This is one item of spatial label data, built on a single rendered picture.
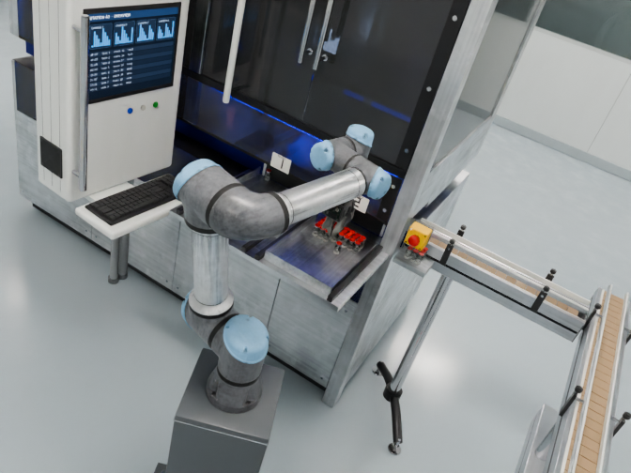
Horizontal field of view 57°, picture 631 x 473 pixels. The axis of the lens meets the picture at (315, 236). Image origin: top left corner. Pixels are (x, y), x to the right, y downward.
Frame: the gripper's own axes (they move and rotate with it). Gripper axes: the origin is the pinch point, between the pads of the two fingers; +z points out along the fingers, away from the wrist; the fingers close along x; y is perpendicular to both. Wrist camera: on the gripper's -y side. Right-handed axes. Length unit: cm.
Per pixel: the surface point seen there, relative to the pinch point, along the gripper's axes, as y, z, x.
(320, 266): -9.5, 21.3, -3.9
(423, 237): -35.1, 7.9, 20.6
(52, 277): -10, 109, -137
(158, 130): -20, 10, -88
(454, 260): -46, 17, 32
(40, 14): 19, -33, -104
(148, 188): -7, 27, -79
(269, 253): 1.8, 18.4, -18.1
